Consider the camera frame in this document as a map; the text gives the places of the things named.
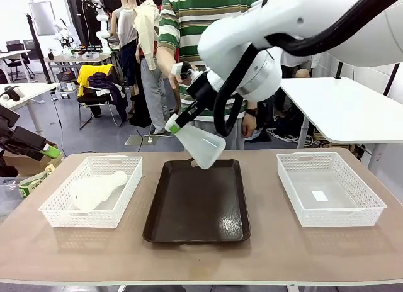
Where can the black office chair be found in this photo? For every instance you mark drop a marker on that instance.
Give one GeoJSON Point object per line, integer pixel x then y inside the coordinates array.
{"type": "Point", "coordinates": [19, 59]}

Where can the brown cardboard box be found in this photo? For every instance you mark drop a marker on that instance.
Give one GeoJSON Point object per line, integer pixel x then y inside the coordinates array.
{"type": "Point", "coordinates": [28, 164]}

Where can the opaque white conical flask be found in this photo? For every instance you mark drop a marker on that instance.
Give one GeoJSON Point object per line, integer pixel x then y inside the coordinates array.
{"type": "Point", "coordinates": [91, 191]}

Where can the person in striped shirt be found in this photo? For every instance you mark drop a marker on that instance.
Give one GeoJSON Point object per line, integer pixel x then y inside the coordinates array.
{"type": "Point", "coordinates": [185, 27]}

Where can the clear plastic storage bin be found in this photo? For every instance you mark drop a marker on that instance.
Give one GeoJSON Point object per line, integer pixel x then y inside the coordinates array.
{"type": "Point", "coordinates": [9, 197]}

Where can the green and white carton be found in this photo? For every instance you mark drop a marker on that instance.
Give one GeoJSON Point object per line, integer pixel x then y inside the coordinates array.
{"type": "Point", "coordinates": [34, 182]}

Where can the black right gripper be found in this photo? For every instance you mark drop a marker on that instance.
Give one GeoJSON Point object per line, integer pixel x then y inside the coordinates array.
{"type": "Point", "coordinates": [203, 90]}

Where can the black handheld controller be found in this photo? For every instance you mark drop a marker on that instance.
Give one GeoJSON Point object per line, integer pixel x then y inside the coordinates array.
{"type": "Point", "coordinates": [11, 93]}

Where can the translucent conical flask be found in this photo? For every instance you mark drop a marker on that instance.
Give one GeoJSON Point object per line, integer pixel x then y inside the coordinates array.
{"type": "Point", "coordinates": [204, 147]}

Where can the mannequin with cream jacket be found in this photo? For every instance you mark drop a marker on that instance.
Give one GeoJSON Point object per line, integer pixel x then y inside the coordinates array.
{"type": "Point", "coordinates": [148, 53]}

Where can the white paper label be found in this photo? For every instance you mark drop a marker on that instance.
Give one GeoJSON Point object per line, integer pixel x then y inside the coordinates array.
{"type": "Point", "coordinates": [319, 195]}

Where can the large white table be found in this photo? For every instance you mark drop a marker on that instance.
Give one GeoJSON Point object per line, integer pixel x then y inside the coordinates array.
{"type": "Point", "coordinates": [340, 109]}

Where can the grey floor plate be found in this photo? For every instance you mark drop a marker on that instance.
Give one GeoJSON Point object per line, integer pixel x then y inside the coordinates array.
{"type": "Point", "coordinates": [140, 140]}

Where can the white perforated plastic basket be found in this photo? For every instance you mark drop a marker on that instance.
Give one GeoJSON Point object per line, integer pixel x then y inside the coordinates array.
{"type": "Point", "coordinates": [333, 216]}
{"type": "Point", "coordinates": [94, 216]}

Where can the background work table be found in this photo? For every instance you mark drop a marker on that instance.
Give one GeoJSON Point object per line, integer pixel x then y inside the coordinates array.
{"type": "Point", "coordinates": [78, 57]}

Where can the black wristwatch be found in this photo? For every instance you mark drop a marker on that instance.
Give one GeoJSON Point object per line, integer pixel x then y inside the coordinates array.
{"type": "Point", "coordinates": [252, 111]}

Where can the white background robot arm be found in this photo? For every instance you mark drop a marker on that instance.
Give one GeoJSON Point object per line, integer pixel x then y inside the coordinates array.
{"type": "Point", "coordinates": [100, 21]}

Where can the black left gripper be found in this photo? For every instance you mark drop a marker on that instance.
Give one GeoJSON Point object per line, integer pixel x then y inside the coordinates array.
{"type": "Point", "coordinates": [22, 141]}

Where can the studio light panel on stand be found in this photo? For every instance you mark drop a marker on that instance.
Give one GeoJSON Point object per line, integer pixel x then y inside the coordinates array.
{"type": "Point", "coordinates": [42, 18]}

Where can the person's left hand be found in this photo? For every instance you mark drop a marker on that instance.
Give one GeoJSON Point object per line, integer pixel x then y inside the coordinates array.
{"type": "Point", "coordinates": [252, 126]}

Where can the small white table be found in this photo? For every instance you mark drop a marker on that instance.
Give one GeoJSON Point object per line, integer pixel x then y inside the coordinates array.
{"type": "Point", "coordinates": [28, 90]}

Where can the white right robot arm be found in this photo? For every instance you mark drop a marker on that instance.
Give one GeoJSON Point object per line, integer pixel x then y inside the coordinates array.
{"type": "Point", "coordinates": [239, 31]}

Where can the chair piled with clothes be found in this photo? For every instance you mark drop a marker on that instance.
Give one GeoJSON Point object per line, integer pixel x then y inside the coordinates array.
{"type": "Point", "coordinates": [100, 87]}

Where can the mannequin with white tank top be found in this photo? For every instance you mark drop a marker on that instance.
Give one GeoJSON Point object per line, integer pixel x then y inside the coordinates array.
{"type": "Point", "coordinates": [126, 31]}

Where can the person's right forearm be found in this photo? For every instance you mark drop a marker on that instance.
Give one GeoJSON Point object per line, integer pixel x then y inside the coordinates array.
{"type": "Point", "coordinates": [165, 59]}

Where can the person's right hand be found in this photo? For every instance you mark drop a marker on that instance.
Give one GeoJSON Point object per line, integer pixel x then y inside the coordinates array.
{"type": "Point", "coordinates": [174, 81]}

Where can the dark brown plastic tray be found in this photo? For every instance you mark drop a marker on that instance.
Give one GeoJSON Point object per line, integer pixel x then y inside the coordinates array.
{"type": "Point", "coordinates": [195, 204]}

